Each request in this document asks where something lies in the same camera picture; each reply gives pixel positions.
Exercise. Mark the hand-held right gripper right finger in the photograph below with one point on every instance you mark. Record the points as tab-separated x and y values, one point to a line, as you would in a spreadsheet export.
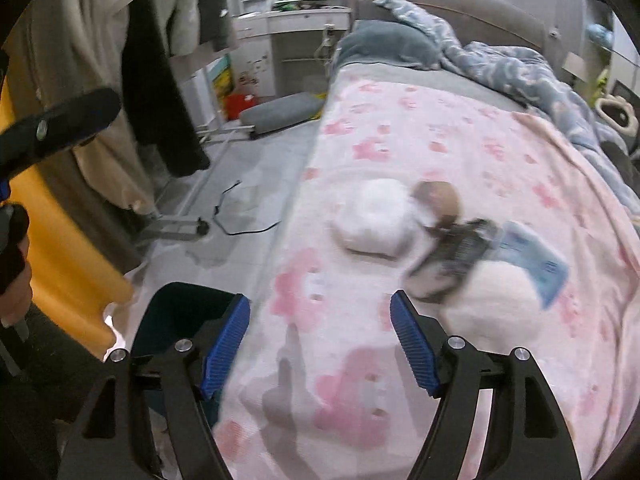
415	340

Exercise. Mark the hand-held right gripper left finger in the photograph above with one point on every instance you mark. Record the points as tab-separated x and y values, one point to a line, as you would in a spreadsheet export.
227	345

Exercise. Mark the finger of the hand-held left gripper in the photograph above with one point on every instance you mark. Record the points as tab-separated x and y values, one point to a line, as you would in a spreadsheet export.
12	245
55	120

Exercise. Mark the dark teal trash bin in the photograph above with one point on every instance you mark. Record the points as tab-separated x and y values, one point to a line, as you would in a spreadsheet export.
170	310

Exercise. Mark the white tissue wad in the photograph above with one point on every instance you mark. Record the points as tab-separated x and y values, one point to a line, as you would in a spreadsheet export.
495	305

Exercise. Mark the brown tape roll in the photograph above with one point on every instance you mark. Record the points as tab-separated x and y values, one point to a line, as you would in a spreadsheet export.
442	200

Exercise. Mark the blue paper packet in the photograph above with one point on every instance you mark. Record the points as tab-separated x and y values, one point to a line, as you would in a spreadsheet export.
537	260

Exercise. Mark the person's left hand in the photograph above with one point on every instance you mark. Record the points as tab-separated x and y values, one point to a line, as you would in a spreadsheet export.
16	295

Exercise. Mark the yellow cloth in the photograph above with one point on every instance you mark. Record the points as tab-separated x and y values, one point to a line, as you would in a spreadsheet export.
60	260

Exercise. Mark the beige hanging coat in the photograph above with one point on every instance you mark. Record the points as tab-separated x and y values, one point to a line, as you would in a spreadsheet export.
75	35

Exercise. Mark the black hanging garment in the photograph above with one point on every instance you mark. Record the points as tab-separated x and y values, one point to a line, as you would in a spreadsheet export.
155	100

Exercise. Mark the white clothes rack base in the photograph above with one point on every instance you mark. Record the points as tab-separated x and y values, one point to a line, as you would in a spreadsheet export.
175	222

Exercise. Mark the white hanging garment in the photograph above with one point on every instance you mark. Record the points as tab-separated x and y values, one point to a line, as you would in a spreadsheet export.
182	10

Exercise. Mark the colourful picture book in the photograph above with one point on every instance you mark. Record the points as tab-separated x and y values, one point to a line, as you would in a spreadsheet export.
222	77

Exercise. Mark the red box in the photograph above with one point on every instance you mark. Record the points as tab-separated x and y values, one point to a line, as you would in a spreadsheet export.
239	105

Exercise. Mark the dark grey hanging garment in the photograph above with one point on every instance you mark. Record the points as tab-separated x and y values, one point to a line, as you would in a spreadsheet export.
215	10

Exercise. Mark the pink printed blanket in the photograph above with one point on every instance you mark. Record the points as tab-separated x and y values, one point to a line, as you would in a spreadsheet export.
450	135

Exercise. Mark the grey floor cushion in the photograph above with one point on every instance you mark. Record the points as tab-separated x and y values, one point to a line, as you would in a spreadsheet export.
280	110

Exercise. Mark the white dressing table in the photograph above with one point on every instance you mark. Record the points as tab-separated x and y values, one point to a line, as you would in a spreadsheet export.
300	20

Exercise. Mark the dark cloth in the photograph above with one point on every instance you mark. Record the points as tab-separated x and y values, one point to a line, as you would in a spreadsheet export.
617	155

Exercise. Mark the blue patterned quilt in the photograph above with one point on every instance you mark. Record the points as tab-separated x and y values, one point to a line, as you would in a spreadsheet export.
500	65

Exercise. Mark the teal pillow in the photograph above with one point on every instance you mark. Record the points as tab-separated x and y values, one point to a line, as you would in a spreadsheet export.
380	42

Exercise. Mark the yellow green toy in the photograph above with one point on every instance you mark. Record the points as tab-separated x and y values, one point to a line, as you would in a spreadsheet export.
602	80

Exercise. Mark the grey upholstered bed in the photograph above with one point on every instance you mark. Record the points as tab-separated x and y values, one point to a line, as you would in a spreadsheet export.
450	0

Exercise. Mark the light blue plush toy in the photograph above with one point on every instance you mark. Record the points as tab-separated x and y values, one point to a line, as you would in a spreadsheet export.
597	32

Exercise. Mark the white wardrobe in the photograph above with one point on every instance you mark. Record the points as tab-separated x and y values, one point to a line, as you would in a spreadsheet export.
595	10

